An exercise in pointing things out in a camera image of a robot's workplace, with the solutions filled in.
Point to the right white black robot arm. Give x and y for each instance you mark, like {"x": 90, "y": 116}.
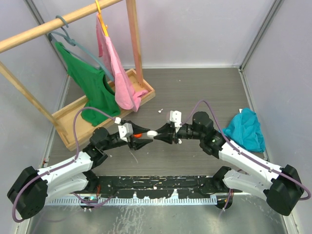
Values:
{"x": 278, "y": 186}

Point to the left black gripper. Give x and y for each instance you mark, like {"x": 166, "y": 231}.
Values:
{"x": 138, "y": 143}

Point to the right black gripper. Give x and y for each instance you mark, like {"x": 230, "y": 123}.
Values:
{"x": 167, "y": 132}

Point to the green shirt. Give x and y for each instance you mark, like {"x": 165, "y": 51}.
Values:
{"x": 92, "y": 81}

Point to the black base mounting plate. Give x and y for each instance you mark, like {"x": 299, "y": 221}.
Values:
{"x": 152, "y": 187}

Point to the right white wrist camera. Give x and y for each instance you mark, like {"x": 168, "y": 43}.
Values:
{"x": 175, "y": 118}

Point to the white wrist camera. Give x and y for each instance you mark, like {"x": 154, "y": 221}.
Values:
{"x": 125, "y": 131}
{"x": 175, "y": 118}

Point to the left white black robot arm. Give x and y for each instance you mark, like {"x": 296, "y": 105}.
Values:
{"x": 35, "y": 188}

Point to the teal cloth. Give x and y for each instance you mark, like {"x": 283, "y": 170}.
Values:
{"x": 245, "y": 130}

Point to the white slotted cable duct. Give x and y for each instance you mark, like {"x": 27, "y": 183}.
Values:
{"x": 135, "y": 201}

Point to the yellow hanger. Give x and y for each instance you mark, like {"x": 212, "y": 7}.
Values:
{"x": 103, "y": 25}

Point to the blue-grey hanger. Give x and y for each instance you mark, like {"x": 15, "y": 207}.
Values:
{"x": 72, "y": 42}

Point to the pink cloth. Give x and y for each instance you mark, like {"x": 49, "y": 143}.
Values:
{"x": 125, "y": 95}

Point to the white round charging case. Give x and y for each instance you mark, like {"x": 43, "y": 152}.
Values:
{"x": 152, "y": 134}

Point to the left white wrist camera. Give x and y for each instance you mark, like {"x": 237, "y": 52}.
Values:
{"x": 125, "y": 131}

